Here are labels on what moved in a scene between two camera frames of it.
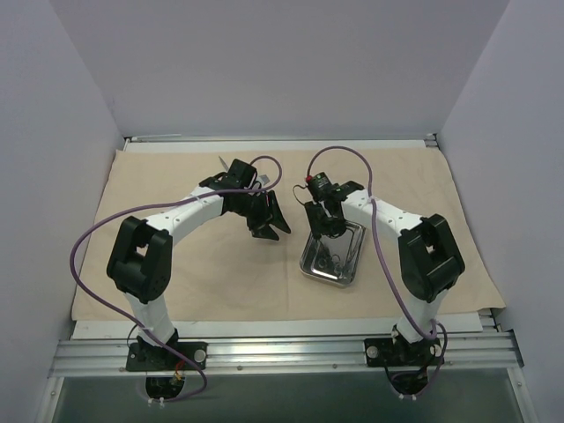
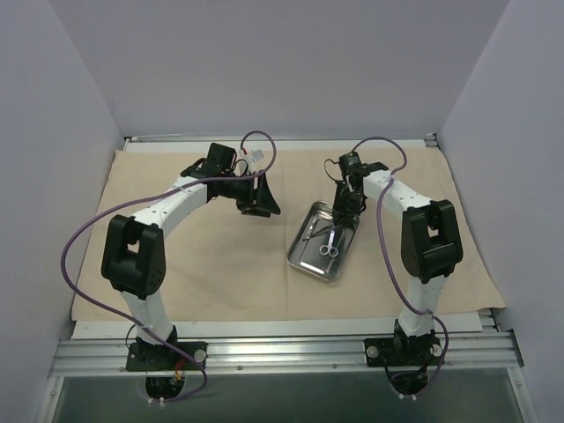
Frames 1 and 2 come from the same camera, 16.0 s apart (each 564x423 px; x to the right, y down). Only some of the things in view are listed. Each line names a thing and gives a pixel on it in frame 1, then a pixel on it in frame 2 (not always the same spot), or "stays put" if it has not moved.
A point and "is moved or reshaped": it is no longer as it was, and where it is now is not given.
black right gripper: (324, 216) → (345, 211)
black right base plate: (380, 352) stays put
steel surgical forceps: (326, 259) is moved or reshaped
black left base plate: (144, 358) stays put
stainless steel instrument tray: (334, 258) is moved or reshaped
